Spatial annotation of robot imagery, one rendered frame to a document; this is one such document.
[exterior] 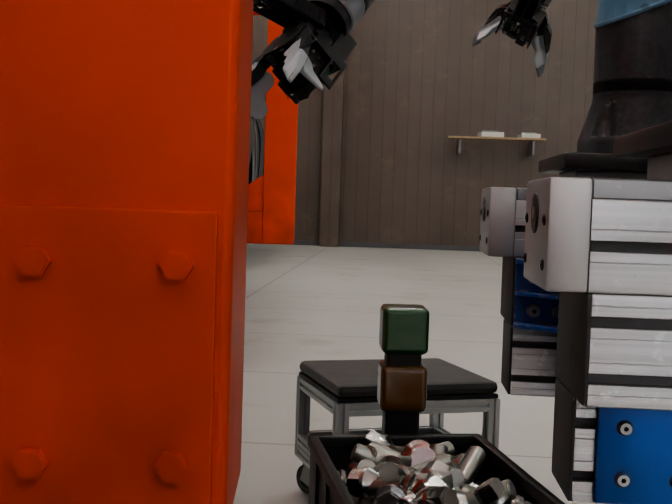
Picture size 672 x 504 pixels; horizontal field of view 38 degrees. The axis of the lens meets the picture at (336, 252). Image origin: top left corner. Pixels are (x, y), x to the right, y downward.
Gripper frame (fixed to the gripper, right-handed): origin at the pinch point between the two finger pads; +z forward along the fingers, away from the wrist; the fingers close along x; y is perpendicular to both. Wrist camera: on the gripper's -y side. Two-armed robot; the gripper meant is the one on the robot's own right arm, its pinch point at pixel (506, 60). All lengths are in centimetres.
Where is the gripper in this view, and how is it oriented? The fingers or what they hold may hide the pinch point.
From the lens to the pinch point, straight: 204.2
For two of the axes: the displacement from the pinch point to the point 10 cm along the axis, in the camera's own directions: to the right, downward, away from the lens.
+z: -2.2, 6.6, 7.2
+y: -4.2, 6.0, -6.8
